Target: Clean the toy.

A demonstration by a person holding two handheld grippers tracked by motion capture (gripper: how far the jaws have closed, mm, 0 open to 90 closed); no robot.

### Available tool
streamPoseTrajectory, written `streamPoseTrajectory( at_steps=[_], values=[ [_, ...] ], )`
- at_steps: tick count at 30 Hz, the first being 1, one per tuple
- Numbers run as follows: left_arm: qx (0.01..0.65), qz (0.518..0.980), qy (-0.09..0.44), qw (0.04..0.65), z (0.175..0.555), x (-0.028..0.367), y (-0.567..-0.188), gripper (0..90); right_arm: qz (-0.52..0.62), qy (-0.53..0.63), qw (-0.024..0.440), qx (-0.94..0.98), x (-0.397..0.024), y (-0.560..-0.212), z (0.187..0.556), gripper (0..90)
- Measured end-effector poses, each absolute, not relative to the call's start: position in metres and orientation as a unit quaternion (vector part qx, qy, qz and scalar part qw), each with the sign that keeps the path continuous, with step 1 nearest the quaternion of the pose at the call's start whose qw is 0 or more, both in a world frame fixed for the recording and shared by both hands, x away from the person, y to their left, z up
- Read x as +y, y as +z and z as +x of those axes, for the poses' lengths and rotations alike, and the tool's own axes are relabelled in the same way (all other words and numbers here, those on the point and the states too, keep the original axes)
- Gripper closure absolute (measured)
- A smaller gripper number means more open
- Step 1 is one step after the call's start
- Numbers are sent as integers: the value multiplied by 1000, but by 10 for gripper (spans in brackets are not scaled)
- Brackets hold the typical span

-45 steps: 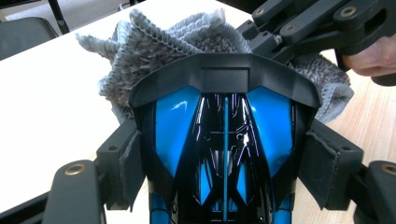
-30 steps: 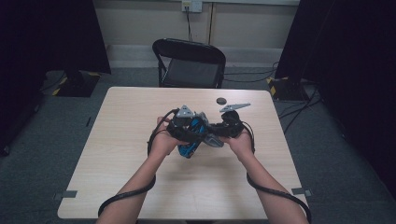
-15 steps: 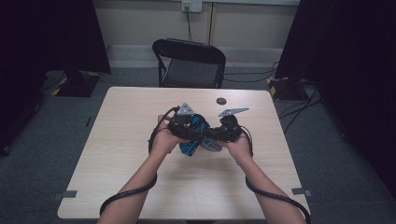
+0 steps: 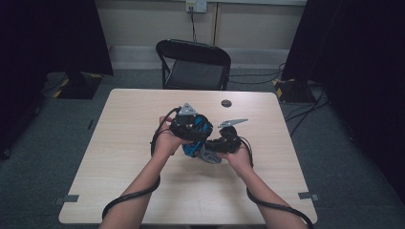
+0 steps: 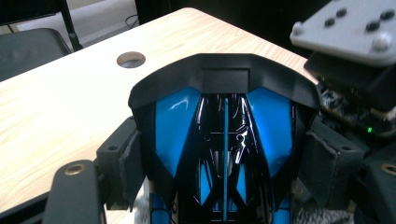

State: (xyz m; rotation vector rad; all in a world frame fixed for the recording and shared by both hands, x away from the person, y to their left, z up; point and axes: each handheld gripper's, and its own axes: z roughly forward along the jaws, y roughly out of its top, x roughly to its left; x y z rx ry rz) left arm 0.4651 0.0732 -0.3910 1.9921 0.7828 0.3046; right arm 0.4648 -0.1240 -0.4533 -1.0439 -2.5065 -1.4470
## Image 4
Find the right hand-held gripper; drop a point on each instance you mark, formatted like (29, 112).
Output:
(227, 143)

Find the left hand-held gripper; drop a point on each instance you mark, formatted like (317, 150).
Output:
(186, 130)

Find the grey and blue fuzzy sock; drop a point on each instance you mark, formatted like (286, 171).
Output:
(191, 149)

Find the person's right hand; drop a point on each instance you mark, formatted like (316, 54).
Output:
(240, 159)

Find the person's left hand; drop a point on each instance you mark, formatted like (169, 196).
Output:
(165, 143)

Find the round dark table grommet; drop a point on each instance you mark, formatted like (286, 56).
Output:
(226, 103)

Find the black folding chair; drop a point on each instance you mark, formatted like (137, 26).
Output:
(191, 51)

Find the black stand base yellow stripes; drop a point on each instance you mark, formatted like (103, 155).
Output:
(79, 90)
(293, 92)

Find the grey tape strip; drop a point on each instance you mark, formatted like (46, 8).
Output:
(68, 199)
(307, 195)

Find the black curtain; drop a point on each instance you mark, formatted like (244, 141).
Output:
(366, 63)
(47, 38)

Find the thin wall conduit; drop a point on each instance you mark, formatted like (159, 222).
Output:
(216, 22)

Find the white wall socket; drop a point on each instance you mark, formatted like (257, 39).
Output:
(200, 6)

